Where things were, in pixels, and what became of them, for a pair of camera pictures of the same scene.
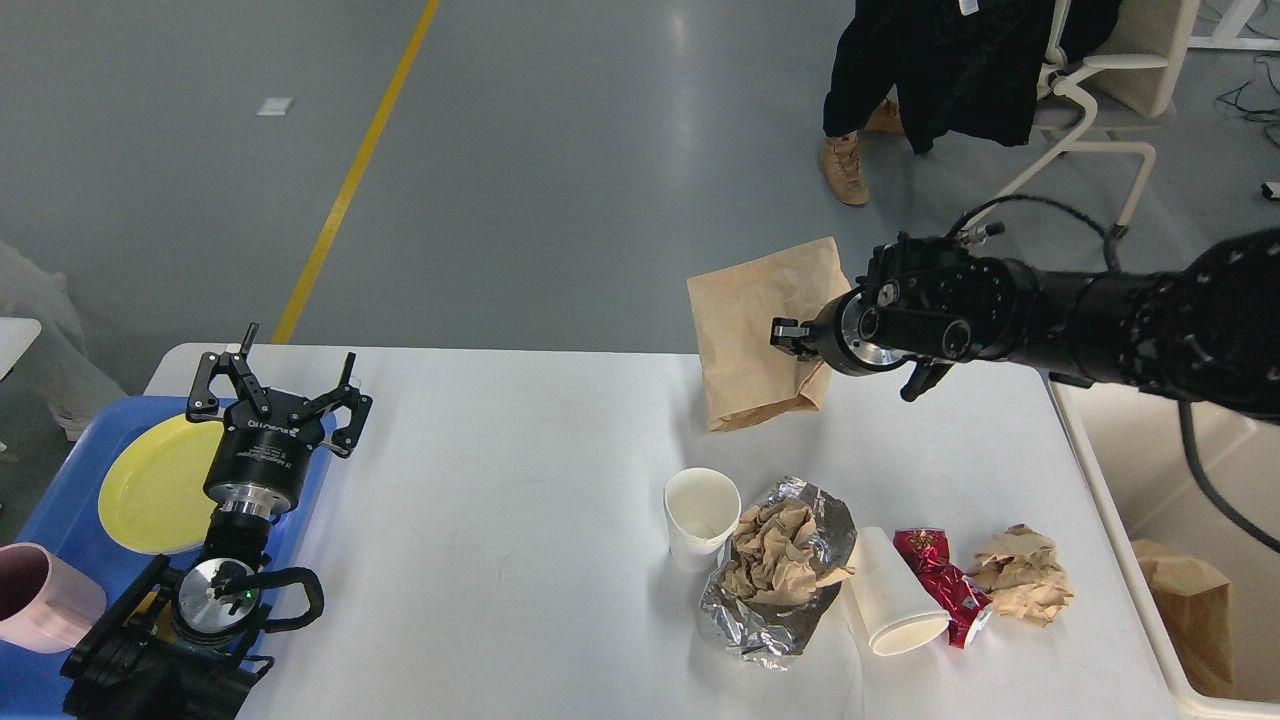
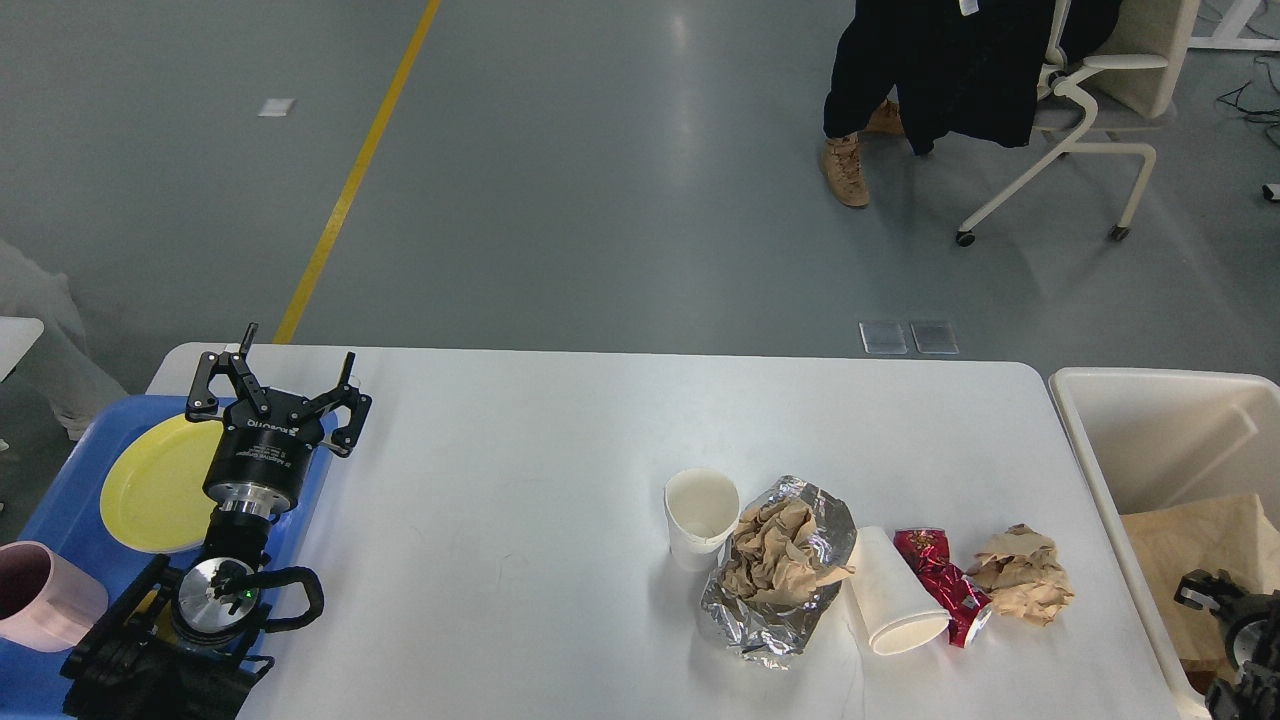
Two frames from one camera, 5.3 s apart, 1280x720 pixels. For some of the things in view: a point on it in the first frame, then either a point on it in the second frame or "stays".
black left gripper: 259,461 stays
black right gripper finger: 789,336 -> 1200,589
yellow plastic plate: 152,494 stays
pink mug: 45,605 stays
